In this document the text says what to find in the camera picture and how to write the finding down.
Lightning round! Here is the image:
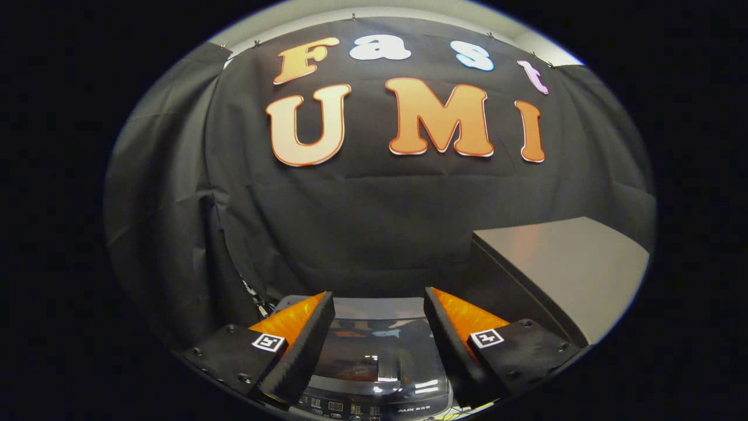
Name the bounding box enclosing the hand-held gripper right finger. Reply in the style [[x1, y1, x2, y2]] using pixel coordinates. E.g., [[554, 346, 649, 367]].
[[424, 287, 582, 410]]

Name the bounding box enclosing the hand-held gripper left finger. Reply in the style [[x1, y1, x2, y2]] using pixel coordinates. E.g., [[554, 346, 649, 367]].
[[181, 291, 335, 410]]

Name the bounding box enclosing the dark transparent washing machine lid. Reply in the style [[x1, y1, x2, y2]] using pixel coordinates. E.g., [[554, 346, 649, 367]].
[[280, 297, 453, 398]]

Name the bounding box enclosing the grey washing machine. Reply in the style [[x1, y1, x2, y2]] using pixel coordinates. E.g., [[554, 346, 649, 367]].
[[272, 294, 456, 421]]

